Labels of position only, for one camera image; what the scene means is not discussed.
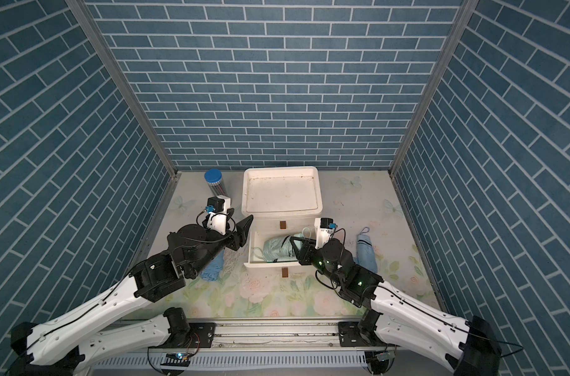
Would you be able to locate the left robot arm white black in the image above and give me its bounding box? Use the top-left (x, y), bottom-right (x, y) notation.
top-left (6, 211), bottom-right (254, 375)

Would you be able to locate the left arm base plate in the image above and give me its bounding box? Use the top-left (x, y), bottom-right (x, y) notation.
top-left (152, 322), bottom-right (217, 349)

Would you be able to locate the white drawer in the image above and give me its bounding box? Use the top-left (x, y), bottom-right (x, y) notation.
top-left (246, 227), bottom-right (313, 269)

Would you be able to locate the floral table mat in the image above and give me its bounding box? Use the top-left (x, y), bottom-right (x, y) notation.
top-left (124, 225), bottom-right (427, 321)

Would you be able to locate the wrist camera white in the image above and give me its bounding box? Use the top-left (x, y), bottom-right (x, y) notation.
top-left (314, 217), bottom-right (337, 249)
top-left (203, 195), bottom-right (231, 235)

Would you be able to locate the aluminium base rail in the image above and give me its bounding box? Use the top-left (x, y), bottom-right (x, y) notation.
top-left (77, 319), bottom-right (478, 372)

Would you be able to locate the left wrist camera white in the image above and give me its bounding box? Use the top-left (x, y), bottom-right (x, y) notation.
top-left (203, 195), bottom-right (231, 235)

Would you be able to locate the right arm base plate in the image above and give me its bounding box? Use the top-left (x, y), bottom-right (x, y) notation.
top-left (337, 321), bottom-right (395, 349)

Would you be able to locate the white plastic drawer cabinet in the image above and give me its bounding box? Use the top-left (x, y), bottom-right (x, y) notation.
top-left (241, 166), bottom-right (323, 222)

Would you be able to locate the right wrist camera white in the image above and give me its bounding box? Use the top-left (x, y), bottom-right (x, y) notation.
top-left (314, 217), bottom-right (337, 249)

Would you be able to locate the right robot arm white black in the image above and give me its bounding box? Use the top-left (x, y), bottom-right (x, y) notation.
top-left (288, 237), bottom-right (506, 375)

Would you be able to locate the pencil tube blue lid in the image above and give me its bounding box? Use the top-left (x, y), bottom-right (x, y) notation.
top-left (204, 169), bottom-right (228, 196)

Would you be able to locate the blue umbrella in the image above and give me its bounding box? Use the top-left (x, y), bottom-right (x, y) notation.
top-left (356, 227), bottom-right (378, 273)
top-left (200, 250), bottom-right (225, 282)

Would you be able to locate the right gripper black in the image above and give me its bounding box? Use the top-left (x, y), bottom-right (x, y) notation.
top-left (291, 236), bottom-right (345, 288)

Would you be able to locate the green umbrella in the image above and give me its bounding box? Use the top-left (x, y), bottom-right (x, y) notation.
top-left (253, 236), bottom-right (297, 263)

